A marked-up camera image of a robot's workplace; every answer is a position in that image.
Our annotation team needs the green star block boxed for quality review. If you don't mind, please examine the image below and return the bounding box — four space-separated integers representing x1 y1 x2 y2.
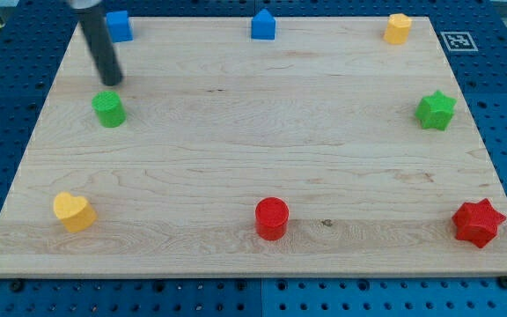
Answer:
415 90 457 131

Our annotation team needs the red cylinder block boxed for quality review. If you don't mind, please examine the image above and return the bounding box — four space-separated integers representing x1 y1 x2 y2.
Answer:
254 197 290 240

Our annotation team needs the yellow heart block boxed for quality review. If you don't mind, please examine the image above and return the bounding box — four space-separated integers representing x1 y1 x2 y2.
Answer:
53 192 98 232

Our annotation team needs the red star block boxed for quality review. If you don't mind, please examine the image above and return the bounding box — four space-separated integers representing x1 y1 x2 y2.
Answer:
452 198 507 248

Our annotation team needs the yellow hexagon block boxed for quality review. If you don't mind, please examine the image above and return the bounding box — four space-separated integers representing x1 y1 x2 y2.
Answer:
383 13 413 45

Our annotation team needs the green cylinder block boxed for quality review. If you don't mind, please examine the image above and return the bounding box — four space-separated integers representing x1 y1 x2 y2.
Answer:
92 91 126 128

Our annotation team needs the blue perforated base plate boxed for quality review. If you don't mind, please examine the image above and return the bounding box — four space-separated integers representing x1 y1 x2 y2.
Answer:
0 0 507 316

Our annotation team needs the blue cube block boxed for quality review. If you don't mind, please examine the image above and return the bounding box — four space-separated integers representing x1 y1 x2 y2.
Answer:
106 11 133 42

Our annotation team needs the blue house-shaped block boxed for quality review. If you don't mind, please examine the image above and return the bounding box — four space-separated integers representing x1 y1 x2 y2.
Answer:
251 9 276 40

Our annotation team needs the white fiducial marker tag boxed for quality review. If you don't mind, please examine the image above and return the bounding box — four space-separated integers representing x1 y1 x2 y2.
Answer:
440 31 478 53

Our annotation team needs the wooden board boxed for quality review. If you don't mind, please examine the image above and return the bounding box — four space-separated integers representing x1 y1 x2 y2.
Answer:
0 17 507 279

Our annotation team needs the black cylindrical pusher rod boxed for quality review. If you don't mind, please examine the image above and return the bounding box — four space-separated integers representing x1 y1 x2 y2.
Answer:
66 0 123 86

